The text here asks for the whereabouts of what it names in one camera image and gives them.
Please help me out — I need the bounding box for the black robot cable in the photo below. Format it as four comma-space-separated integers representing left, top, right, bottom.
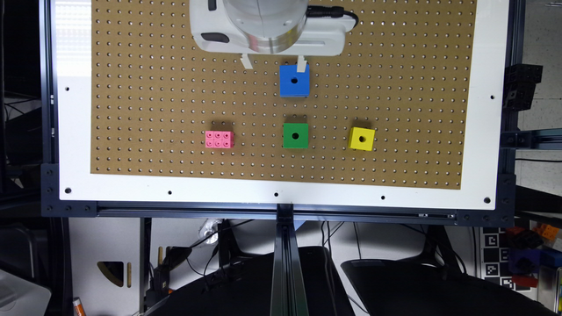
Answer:
306, 5, 360, 29

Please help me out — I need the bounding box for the black chair seat right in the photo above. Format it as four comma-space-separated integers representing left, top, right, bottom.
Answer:
342, 259, 555, 316

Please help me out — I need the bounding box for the brown perforated pegboard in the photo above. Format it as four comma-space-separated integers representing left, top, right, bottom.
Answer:
90, 0, 477, 190

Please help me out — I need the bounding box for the white board frame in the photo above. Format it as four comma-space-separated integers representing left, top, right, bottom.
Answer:
47, 1, 509, 210

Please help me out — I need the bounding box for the orange tube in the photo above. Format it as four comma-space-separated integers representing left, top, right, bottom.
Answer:
72, 297, 86, 316

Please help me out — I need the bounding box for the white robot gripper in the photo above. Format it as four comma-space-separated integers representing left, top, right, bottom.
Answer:
189, 0, 355, 73

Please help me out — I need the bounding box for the red block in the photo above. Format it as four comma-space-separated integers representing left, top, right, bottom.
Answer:
511, 275, 538, 288

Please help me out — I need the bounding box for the black centre support rail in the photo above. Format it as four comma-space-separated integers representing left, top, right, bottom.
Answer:
270, 204, 309, 316

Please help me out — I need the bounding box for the blue cube block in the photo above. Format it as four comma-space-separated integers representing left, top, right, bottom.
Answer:
279, 65, 310, 97

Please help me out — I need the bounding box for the green cube block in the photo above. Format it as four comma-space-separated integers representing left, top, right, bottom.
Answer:
283, 123, 309, 148

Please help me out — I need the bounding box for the fiducial marker sheet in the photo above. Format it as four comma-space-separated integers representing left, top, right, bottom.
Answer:
479, 227, 517, 291

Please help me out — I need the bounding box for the pink studded block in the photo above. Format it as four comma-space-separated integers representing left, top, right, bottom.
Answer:
205, 131, 234, 148

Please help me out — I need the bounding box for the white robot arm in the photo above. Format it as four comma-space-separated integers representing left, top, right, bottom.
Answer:
189, 0, 359, 73

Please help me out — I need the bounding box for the white cabinet panel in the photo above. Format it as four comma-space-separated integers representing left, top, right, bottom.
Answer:
68, 218, 142, 316

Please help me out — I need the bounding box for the yellow cube block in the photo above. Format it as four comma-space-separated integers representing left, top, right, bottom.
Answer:
348, 126, 376, 151

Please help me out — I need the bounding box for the dark blue block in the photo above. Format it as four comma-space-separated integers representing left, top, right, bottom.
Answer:
508, 248, 541, 275

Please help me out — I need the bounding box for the black chair seat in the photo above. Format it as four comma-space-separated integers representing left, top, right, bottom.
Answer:
146, 246, 354, 316
342, 259, 555, 316

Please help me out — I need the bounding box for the grey box corner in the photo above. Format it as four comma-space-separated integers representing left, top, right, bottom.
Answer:
1, 270, 52, 316

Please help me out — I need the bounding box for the orange block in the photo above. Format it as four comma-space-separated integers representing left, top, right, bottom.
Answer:
533, 224, 559, 241

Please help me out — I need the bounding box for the black chair seat left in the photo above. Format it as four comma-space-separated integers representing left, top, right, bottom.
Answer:
146, 246, 354, 316

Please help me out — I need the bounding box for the black aluminium table frame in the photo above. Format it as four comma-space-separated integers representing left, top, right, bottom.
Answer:
38, 0, 527, 228

